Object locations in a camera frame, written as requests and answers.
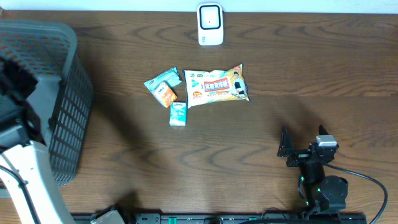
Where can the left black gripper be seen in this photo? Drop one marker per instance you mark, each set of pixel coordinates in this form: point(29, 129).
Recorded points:
point(15, 78)

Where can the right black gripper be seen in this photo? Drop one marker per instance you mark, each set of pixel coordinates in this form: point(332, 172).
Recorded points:
point(286, 149)

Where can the yellow wet wipes pack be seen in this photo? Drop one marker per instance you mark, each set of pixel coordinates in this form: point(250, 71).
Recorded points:
point(218, 85)

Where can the teal Kleenex tissue pack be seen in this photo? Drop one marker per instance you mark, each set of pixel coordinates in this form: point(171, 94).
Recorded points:
point(178, 114)

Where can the orange tissue pack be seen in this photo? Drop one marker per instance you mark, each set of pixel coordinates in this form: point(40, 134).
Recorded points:
point(164, 94)

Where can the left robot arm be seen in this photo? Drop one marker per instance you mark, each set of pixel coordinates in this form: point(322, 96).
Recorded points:
point(26, 172)

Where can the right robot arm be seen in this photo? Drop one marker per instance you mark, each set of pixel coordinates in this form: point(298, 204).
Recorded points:
point(323, 193)

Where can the white barcode scanner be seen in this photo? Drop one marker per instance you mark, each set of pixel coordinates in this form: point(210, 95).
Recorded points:
point(210, 24)

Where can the grey plastic basket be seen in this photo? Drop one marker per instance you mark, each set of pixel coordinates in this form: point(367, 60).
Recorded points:
point(63, 97)

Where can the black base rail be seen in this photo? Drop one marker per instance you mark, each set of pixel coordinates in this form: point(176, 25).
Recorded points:
point(156, 218)

